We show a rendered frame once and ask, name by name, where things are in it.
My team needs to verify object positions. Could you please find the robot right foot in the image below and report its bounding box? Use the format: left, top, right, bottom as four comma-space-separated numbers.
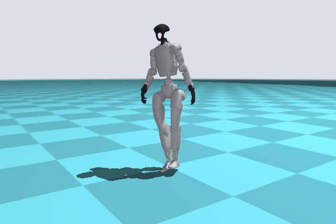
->
160, 162, 171, 172

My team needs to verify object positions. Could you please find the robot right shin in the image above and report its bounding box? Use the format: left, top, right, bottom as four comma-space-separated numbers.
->
159, 129, 172, 163

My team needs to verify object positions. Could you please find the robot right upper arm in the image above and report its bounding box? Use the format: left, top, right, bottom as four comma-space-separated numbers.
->
148, 48, 157, 76

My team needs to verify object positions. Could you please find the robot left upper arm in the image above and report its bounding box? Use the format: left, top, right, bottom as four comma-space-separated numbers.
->
169, 43, 186, 72

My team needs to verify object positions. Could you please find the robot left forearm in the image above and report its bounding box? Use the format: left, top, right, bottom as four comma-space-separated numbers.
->
182, 64, 194, 88

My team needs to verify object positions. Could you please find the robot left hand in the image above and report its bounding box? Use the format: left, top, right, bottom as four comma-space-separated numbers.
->
188, 85, 195, 105

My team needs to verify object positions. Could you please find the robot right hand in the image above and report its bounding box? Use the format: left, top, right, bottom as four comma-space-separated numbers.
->
141, 84, 147, 104

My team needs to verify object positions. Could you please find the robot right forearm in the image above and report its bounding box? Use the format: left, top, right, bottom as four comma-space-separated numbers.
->
142, 74, 154, 91

